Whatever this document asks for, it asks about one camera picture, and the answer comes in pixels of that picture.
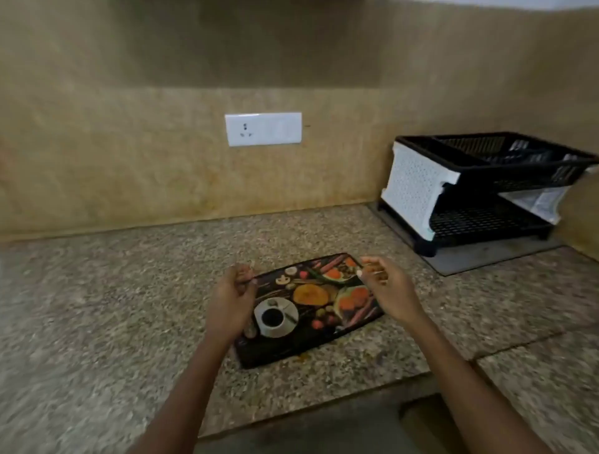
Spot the person's right hand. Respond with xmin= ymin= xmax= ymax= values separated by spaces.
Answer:
xmin=356 ymin=255 xmax=424 ymax=326

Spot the person's left hand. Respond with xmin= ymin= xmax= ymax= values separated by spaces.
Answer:
xmin=204 ymin=263 xmax=259 ymax=347

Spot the food print cutting board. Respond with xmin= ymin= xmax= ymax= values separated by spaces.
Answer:
xmin=232 ymin=252 xmax=386 ymax=370

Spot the black white dish rack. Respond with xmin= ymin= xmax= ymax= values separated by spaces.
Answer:
xmin=377 ymin=132 xmax=599 ymax=258

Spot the person's right forearm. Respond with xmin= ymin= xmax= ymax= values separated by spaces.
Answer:
xmin=406 ymin=311 xmax=555 ymax=454

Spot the person's left forearm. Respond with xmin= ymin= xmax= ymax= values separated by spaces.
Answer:
xmin=127 ymin=332 xmax=240 ymax=454

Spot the grey drip tray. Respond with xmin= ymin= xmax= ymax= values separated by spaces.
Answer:
xmin=369 ymin=201 xmax=567 ymax=277

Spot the wide white socket plate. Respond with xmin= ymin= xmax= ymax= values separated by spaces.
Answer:
xmin=224 ymin=112 xmax=303 ymax=148

